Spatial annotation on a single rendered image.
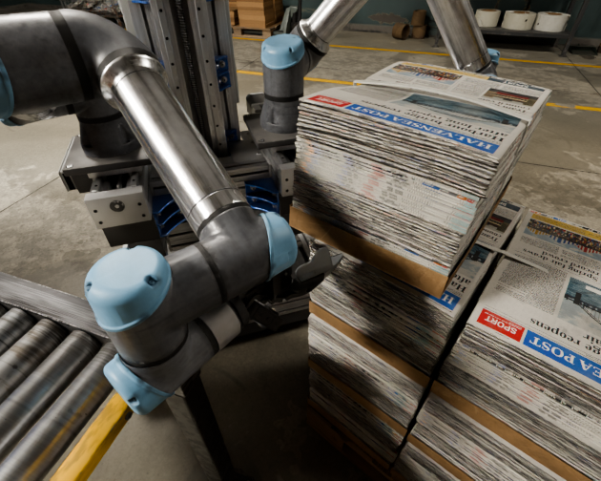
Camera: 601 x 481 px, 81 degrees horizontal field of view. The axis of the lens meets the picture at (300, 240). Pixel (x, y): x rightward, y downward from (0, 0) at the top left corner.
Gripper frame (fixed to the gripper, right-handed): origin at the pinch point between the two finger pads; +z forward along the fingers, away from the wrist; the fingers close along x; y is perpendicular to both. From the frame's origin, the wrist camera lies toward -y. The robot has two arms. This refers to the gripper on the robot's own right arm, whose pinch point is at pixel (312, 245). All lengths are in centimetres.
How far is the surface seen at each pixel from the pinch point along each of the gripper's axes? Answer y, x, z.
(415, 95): 21.0, -4.5, 21.1
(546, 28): -55, 61, 610
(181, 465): -85, 25, -31
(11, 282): -5, 38, -36
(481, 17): -48, 145, 590
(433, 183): 17.0, -16.0, 3.8
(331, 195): 9.5, -1.2, 2.9
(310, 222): 3.4, 1.7, 1.4
